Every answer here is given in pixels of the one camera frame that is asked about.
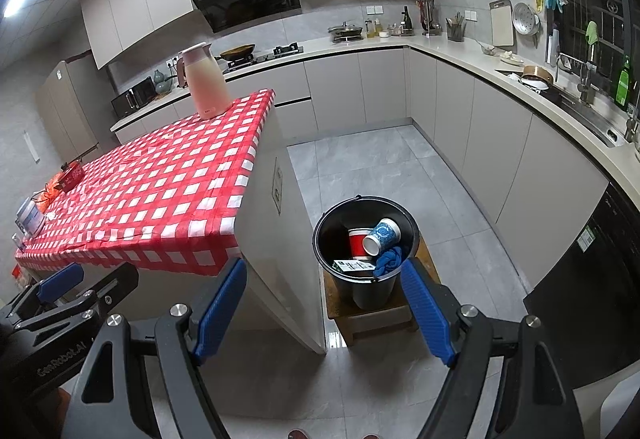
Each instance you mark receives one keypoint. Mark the beige refrigerator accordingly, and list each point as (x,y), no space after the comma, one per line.
(67,114)

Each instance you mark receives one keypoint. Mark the black built-in dishwasher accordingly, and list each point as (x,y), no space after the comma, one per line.
(590,289)

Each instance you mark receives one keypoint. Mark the wooden stool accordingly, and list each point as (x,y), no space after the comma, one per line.
(370,319)

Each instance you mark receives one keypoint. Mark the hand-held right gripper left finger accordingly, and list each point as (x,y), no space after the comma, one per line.
(220,314)

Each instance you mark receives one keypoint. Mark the white jar with blue label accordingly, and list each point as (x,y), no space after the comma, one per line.
(31,219)

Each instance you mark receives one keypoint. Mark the blue patterned paper cup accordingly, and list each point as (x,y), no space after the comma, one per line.
(387,231)

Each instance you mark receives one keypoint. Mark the red checkered tablecloth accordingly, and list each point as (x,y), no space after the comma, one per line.
(165,179)

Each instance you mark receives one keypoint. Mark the green hanging cloth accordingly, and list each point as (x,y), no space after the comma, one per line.
(592,33)

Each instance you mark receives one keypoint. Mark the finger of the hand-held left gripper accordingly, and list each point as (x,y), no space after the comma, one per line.
(60,281)
(112,286)

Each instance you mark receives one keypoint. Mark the metal colander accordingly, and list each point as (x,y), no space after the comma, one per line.
(526,18)

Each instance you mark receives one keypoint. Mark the lidded metal pot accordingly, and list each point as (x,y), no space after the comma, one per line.
(345,31)

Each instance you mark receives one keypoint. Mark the red paper cup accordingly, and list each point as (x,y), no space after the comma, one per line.
(356,244)

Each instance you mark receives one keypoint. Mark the dark wine bottle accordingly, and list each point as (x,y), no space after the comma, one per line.
(408,24)

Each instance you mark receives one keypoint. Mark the green and white tea box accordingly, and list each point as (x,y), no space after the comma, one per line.
(352,269)

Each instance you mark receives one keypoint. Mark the metal faucet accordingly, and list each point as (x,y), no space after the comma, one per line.
(586,84)

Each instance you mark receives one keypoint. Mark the person's shoe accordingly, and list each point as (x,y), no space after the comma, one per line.
(299,434)

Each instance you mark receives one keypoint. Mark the yellow oil bottle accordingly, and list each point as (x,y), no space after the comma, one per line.
(374,29)

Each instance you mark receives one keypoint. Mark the metal utensil rack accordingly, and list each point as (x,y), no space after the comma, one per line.
(429,19)

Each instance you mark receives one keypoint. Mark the green dish soap bottle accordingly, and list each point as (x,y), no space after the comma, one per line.
(624,86)

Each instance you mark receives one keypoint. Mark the dark wok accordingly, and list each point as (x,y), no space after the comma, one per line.
(237,51)

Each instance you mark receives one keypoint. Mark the white kitchen island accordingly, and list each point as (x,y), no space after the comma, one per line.
(290,269)

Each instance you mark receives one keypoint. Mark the grey-blue vase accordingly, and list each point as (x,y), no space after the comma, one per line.
(160,84)

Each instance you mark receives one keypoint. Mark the black gas stove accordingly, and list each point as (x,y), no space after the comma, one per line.
(280,55)

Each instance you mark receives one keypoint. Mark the brown pot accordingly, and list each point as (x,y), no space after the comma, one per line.
(537,76)

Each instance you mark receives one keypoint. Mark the grey kitchen base cabinets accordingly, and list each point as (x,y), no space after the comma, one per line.
(475,119)

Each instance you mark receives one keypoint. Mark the blue cloth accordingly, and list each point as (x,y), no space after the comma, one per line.
(390,261)

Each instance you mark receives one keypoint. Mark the black plastic bucket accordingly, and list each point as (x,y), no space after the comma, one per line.
(332,229)

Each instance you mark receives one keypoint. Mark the black microwave oven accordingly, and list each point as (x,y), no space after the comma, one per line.
(132,98)

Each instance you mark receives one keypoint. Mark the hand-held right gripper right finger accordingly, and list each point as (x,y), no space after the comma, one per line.
(427,314)

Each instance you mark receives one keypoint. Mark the pink thermos jug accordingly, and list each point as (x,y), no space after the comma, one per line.
(210,89)

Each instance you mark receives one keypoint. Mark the steel sink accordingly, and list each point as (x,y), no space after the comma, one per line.
(587,121)

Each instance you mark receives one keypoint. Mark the black chopstick holder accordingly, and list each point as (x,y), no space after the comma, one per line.
(456,31)

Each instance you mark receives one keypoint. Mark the white cutting board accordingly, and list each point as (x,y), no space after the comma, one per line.
(502,24)

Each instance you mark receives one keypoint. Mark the white wall socket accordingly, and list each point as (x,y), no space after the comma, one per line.
(173,60)
(374,9)
(470,15)

